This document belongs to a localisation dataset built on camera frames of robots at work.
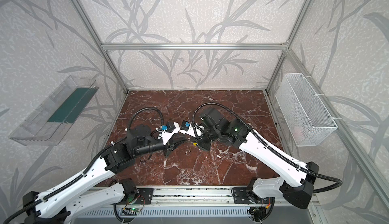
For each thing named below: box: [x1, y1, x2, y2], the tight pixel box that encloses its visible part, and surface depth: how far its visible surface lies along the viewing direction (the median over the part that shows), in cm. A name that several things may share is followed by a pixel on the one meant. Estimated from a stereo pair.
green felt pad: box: [47, 87, 100, 124], surface depth 69 cm
